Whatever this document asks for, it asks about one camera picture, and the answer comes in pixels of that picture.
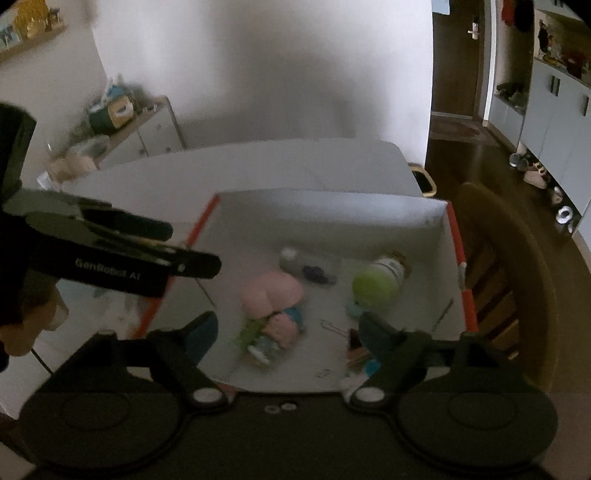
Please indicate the green lid jar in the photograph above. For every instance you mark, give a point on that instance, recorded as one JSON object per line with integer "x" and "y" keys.
{"x": 375, "y": 286}

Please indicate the white shoe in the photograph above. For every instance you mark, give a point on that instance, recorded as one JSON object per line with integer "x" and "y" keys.
{"x": 536, "y": 176}

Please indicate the pale blue wall cabinets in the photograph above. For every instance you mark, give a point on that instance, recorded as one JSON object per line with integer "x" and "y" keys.
{"x": 554, "y": 129}

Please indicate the person's left hand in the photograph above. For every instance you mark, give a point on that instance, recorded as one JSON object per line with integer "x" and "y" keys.
{"x": 23, "y": 337}

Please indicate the orange red toy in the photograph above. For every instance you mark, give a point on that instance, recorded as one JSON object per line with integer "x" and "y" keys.
{"x": 356, "y": 346}

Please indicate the mint green round toy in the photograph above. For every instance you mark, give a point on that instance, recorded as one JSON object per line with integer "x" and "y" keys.
{"x": 355, "y": 310}

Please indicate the teal tissue box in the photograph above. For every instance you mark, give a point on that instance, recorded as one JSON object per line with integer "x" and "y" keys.
{"x": 113, "y": 115}

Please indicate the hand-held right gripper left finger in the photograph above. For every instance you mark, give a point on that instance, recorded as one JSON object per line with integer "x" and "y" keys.
{"x": 205, "y": 328}

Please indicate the dark clutter in cabinet niche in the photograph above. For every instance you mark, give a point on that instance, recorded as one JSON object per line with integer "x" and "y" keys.
{"x": 511, "y": 94}

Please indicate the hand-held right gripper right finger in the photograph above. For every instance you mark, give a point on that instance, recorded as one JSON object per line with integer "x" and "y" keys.
{"x": 370, "y": 333}

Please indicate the green leafy toy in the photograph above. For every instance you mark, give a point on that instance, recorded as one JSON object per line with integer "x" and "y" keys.
{"x": 247, "y": 333}

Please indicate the wooden wall shelf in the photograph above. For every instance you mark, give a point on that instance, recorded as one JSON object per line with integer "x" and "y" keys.
{"x": 32, "y": 39}

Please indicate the dark blue small toy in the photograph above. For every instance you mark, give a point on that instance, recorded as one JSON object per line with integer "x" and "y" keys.
{"x": 317, "y": 273}

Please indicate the white wooden side cabinet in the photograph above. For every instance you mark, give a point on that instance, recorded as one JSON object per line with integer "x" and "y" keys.
{"x": 157, "y": 134}

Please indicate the beige cardboard box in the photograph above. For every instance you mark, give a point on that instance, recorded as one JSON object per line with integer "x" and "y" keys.
{"x": 69, "y": 168}

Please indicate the silver round object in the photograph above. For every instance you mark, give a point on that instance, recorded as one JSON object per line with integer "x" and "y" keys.
{"x": 565, "y": 215}

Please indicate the pink bowl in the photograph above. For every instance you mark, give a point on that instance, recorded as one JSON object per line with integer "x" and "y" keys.
{"x": 272, "y": 290}

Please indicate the grey slipper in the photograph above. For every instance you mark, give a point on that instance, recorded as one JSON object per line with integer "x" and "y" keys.
{"x": 518, "y": 160}

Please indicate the brown door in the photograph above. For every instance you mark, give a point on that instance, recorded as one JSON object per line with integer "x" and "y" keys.
{"x": 452, "y": 69}

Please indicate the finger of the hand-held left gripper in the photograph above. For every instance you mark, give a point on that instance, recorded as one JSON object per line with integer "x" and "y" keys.
{"x": 129, "y": 226}
{"x": 194, "y": 266}

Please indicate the grey oval case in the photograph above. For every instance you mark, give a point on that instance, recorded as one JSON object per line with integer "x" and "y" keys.
{"x": 289, "y": 258}

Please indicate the red storage box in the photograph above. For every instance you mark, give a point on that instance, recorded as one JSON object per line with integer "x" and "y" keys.
{"x": 323, "y": 217}

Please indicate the wooden chair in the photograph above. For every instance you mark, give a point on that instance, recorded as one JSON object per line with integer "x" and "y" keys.
{"x": 521, "y": 258}

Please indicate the woven basket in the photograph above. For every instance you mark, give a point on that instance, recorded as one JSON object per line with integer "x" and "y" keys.
{"x": 429, "y": 184}

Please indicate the door mat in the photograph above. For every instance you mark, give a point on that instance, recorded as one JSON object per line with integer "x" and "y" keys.
{"x": 455, "y": 127}

